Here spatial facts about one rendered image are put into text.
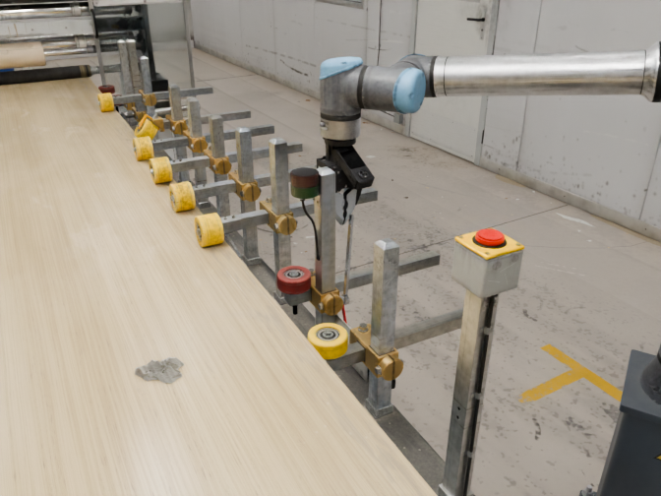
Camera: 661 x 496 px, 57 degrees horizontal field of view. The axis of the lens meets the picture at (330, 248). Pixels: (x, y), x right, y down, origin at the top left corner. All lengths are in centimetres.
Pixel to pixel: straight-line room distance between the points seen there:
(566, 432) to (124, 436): 176
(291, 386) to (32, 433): 42
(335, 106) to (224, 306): 49
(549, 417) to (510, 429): 17
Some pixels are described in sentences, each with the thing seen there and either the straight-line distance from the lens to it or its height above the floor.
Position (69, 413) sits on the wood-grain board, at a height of 90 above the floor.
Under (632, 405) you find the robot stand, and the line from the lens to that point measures 167.
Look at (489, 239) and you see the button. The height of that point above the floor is 123.
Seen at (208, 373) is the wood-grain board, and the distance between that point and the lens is 114.
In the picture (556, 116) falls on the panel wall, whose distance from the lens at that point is 436.
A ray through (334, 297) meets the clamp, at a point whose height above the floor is 87.
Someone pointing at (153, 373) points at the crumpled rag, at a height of 91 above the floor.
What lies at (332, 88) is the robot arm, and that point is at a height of 132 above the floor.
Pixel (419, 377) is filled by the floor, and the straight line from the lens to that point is 256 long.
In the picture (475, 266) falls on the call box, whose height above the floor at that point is 120.
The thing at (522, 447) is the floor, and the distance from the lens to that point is 235.
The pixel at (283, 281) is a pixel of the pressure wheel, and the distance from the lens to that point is 139.
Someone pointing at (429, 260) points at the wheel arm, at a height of 85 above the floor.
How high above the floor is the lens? 161
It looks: 27 degrees down
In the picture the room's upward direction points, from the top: straight up
